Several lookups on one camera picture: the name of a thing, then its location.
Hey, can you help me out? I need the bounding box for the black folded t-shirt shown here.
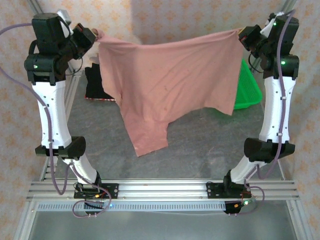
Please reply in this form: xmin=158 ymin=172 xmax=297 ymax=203
xmin=84 ymin=62 xmax=117 ymax=101

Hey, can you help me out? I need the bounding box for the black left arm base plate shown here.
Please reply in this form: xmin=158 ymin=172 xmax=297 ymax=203
xmin=73 ymin=183 xmax=120 ymax=200

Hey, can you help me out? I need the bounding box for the aluminium lower frame bar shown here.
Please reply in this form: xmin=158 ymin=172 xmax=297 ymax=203
xmin=286 ymin=199 xmax=313 ymax=240
xmin=13 ymin=199 xmax=41 ymax=240

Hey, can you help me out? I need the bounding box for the red and white folded t-shirt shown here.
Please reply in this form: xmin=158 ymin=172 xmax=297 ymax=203
xmin=84 ymin=95 xmax=117 ymax=103

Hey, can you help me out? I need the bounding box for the small circuit board with wires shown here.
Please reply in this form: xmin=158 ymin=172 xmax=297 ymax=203
xmin=233 ymin=197 xmax=258 ymax=210
xmin=84 ymin=192 xmax=112 ymax=210

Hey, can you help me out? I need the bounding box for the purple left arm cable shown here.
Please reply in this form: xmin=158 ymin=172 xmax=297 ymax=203
xmin=0 ymin=21 xmax=112 ymax=219

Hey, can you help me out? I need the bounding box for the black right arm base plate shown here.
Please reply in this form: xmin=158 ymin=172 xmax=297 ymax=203
xmin=206 ymin=182 xmax=251 ymax=200

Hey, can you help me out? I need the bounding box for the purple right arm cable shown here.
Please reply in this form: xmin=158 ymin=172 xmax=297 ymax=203
xmin=234 ymin=9 xmax=297 ymax=216

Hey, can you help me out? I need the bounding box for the pink t-shirt with pixel print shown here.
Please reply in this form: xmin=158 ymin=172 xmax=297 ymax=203
xmin=96 ymin=28 xmax=245 ymax=158

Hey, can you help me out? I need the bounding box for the aluminium frame post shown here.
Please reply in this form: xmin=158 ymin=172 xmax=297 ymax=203
xmin=279 ymin=0 xmax=298 ymax=13
xmin=28 ymin=0 xmax=44 ymax=15

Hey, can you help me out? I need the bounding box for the grey slotted cable duct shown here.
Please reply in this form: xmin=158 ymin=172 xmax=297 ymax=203
xmin=37 ymin=201 xmax=227 ymax=213

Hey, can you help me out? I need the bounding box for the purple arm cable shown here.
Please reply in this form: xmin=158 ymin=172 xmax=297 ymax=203
xmin=0 ymin=21 xmax=112 ymax=219
xmin=234 ymin=9 xmax=297 ymax=216

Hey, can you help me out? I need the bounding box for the green plastic mesh basket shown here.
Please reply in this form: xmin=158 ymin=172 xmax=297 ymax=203
xmin=233 ymin=58 xmax=263 ymax=111

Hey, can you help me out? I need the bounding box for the aluminium front rail beam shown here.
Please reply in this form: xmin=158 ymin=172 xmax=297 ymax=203
xmin=26 ymin=179 xmax=300 ymax=201

